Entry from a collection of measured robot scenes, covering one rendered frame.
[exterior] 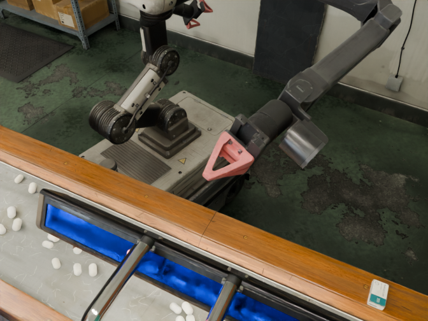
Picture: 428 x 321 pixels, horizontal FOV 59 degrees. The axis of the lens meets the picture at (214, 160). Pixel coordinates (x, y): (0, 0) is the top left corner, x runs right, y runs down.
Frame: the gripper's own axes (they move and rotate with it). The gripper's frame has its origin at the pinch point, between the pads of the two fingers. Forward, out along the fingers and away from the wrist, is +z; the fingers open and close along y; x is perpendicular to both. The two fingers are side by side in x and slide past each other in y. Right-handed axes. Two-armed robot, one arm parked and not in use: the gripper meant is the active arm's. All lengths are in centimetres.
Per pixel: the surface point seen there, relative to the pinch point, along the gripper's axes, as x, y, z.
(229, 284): -13.3, 3.8, 8.7
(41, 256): 24, 58, 19
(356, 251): -56, 107, -90
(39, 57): 202, 197, -89
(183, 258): -5.7, 7.7, 9.5
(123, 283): -2.2, 8.3, 18.3
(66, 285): 13, 54, 20
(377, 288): -41, 29, -27
